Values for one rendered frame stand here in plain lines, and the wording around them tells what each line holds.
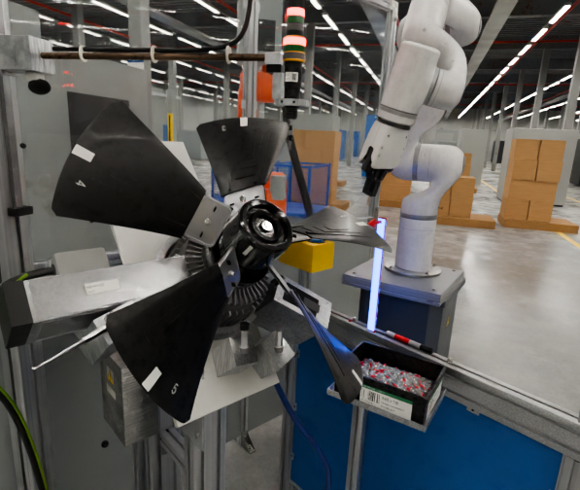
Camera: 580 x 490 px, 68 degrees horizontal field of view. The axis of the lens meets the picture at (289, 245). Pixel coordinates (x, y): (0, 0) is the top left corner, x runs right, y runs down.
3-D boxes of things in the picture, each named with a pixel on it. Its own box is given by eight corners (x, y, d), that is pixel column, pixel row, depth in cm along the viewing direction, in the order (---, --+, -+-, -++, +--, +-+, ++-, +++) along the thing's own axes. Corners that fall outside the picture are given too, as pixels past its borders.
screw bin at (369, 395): (330, 393, 100) (332, 366, 99) (359, 364, 114) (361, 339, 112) (424, 429, 89) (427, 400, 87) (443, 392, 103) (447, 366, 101)
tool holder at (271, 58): (259, 104, 84) (261, 50, 81) (269, 107, 90) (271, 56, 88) (305, 105, 82) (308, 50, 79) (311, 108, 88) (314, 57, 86)
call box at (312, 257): (277, 265, 144) (279, 234, 142) (299, 261, 151) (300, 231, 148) (311, 278, 133) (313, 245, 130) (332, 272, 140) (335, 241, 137)
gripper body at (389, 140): (395, 115, 100) (380, 160, 105) (368, 111, 94) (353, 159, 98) (422, 124, 96) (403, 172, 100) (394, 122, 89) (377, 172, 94)
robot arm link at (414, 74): (420, 113, 97) (380, 101, 98) (443, 51, 91) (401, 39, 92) (423, 118, 89) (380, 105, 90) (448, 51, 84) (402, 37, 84)
